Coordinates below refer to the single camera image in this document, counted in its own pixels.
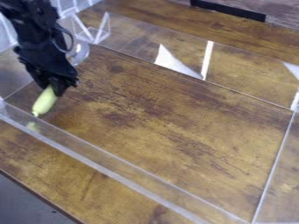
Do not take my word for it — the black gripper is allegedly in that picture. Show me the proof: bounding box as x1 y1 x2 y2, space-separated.
13 40 78 97

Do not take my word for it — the green handled metal spoon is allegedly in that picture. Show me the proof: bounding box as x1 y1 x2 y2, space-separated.
30 40 90 118

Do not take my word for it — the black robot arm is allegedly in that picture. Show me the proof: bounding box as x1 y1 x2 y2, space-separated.
0 0 78 97

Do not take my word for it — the black bar on table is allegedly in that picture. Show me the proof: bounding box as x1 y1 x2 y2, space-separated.
189 0 266 22

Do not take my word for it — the black cable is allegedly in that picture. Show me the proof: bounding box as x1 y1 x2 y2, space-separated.
49 24 76 54

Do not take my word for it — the clear acrylic enclosure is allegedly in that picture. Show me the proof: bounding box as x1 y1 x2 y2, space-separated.
0 0 299 224

